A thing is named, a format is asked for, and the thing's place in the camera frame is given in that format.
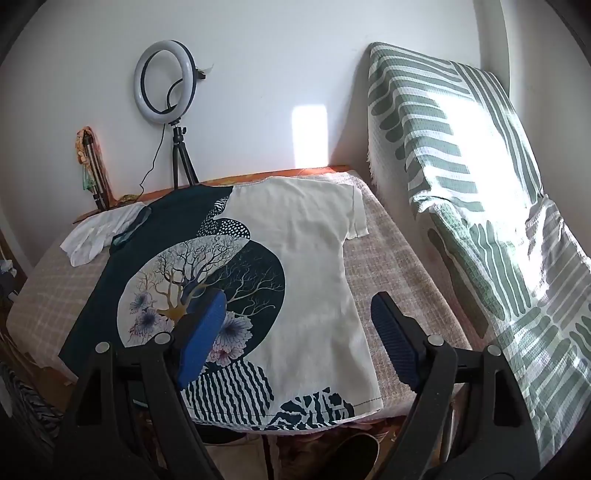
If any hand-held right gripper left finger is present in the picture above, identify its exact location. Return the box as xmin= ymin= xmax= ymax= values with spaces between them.
xmin=58 ymin=291 xmax=228 ymax=480

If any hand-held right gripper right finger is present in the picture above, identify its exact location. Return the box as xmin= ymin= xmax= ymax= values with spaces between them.
xmin=370 ymin=291 xmax=541 ymax=480

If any dark green cloth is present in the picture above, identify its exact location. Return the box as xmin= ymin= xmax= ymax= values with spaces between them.
xmin=59 ymin=178 xmax=384 ymax=432

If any beige checked blanket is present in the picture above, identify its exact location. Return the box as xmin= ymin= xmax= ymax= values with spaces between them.
xmin=7 ymin=171 xmax=472 ymax=416

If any dark slipper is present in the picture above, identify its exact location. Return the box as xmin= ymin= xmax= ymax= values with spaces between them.
xmin=323 ymin=431 xmax=382 ymax=480

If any white folded cloth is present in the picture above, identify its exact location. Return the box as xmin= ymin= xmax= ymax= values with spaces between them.
xmin=60 ymin=203 xmax=146 ymax=267

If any green striped white cover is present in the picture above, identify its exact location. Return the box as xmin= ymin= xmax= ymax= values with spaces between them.
xmin=367 ymin=41 xmax=591 ymax=457

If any orange wooden table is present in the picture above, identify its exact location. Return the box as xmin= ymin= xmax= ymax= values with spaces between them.
xmin=71 ymin=164 xmax=352 ymax=224

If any black tripod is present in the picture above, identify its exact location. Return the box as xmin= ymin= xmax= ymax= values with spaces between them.
xmin=171 ymin=124 xmax=200 ymax=189

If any dark striped cloth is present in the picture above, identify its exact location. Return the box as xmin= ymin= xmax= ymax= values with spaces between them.
xmin=0 ymin=364 xmax=61 ymax=462

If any folded tripod with colourful cloth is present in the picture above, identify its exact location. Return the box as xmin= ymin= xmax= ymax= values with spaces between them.
xmin=74 ymin=127 xmax=114 ymax=210

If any black ring light cable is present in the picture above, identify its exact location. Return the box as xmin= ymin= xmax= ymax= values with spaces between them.
xmin=139 ymin=124 xmax=168 ymax=201

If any white ring light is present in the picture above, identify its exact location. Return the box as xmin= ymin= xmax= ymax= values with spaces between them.
xmin=134 ymin=39 xmax=197 ymax=125

